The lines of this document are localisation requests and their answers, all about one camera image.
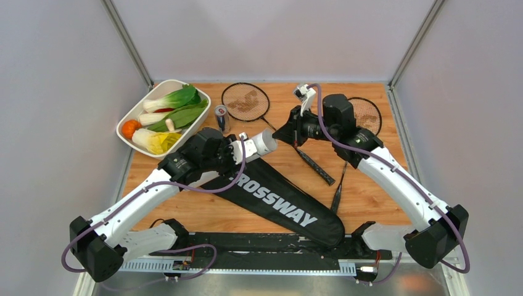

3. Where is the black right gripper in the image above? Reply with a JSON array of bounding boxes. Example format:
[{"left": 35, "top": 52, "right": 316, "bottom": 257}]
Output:
[{"left": 272, "top": 105, "right": 337, "bottom": 148}]

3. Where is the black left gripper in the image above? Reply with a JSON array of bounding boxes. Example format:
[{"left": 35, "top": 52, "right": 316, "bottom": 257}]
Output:
[{"left": 202, "top": 134, "right": 249, "bottom": 181}]

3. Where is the white shuttlecock tube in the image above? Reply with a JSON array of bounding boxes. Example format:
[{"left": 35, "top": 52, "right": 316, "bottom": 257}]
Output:
[{"left": 251, "top": 128, "right": 278, "bottom": 158}]

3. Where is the silver blue drink can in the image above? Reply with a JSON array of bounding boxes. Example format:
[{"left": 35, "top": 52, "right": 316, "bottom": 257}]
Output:
[{"left": 215, "top": 105, "right": 231, "bottom": 134}]

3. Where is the black badminton racket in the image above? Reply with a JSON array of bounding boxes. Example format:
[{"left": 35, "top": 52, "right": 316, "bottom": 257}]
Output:
[
  {"left": 331, "top": 97, "right": 382, "bottom": 213},
  {"left": 221, "top": 82, "right": 336, "bottom": 187}
]

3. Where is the black Crossway racket bag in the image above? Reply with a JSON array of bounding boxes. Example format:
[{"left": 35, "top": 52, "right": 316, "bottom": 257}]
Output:
[{"left": 217, "top": 158, "right": 345, "bottom": 248}]

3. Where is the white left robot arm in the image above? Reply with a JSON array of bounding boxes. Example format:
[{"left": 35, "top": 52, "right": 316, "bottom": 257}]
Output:
[{"left": 61, "top": 128, "right": 258, "bottom": 282}]

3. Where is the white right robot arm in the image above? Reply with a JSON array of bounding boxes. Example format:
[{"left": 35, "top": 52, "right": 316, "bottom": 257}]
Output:
[{"left": 273, "top": 94, "right": 471, "bottom": 273}]

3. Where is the beige mushroom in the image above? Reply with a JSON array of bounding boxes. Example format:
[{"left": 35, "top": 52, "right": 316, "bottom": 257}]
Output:
[{"left": 165, "top": 118, "right": 176, "bottom": 133}]

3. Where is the green bok choy top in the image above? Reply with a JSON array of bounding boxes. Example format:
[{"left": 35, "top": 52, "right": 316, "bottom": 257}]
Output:
[{"left": 142, "top": 84, "right": 201, "bottom": 113}]

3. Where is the green bok choy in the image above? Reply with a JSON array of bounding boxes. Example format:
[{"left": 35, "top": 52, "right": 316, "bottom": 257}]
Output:
[
  {"left": 142, "top": 84, "right": 201, "bottom": 113},
  {"left": 138, "top": 100, "right": 208, "bottom": 132}
]

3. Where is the yellow napa cabbage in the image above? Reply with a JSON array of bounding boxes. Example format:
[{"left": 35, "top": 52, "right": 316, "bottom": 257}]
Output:
[{"left": 131, "top": 128, "right": 182, "bottom": 155}]

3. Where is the red chili pepper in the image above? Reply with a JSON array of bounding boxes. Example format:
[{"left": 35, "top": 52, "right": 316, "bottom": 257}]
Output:
[{"left": 154, "top": 108, "right": 174, "bottom": 113}]

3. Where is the green bok choy lower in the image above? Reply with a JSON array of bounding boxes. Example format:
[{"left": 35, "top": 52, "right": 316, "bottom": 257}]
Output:
[{"left": 138, "top": 100, "right": 208, "bottom": 132}]

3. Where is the white oval vegetable basket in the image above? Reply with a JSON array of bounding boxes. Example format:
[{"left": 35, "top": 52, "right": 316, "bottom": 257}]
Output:
[{"left": 116, "top": 80, "right": 211, "bottom": 160}]

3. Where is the orange tangerine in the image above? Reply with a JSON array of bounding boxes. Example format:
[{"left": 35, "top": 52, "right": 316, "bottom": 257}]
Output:
[{"left": 121, "top": 120, "right": 142, "bottom": 139}]

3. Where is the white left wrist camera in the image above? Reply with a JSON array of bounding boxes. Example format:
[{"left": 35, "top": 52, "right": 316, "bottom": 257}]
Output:
[{"left": 230, "top": 133, "right": 260, "bottom": 165}]

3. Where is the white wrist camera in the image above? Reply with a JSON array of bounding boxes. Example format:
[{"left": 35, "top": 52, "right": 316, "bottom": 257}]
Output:
[
  {"left": 230, "top": 133, "right": 260, "bottom": 165},
  {"left": 293, "top": 83, "right": 316, "bottom": 117}
]

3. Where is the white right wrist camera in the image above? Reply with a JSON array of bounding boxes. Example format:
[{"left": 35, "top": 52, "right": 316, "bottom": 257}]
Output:
[{"left": 293, "top": 83, "right": 316, "bottom": 117}]

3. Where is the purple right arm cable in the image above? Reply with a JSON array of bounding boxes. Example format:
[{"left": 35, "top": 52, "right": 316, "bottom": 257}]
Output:
[{"left": 306, "top": 83, "right": 471, "bottom": 285}]

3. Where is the left aluminium frame post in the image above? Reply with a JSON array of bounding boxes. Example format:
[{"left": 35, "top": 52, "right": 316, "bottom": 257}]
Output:
[{"left": 101, "top": 0, "right": 154, "bottom": 90}]

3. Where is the aluminium frame post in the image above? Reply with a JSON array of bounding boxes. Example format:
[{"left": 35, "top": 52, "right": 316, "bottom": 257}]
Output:
[
  {"left": 388, "top": 0, "right": 447, "bottom": 89},
  {"left": 101, "top": 0, "right": 154, "bottom": 90}
]

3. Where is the right aluminium frame post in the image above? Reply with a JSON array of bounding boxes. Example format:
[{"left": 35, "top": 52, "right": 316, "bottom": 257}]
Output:
[{"left": 388, "top": 0, "right": 447, "bottom": 89}]

